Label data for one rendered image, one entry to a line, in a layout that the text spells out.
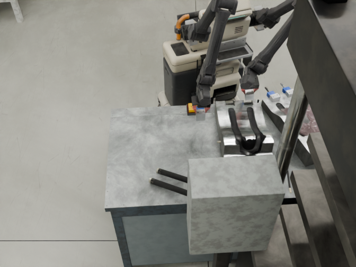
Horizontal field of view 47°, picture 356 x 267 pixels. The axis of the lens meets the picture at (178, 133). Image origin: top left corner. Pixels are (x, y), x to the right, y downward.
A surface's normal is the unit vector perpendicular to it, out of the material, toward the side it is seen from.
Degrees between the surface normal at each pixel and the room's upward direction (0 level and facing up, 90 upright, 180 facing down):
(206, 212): 90
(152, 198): 0
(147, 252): 90
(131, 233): 90
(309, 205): 0
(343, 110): 90
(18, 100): 0
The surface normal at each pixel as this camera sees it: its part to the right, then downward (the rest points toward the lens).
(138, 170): 0.00, -0.66
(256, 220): 0.06, 0.75
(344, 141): -1.00, 0.05
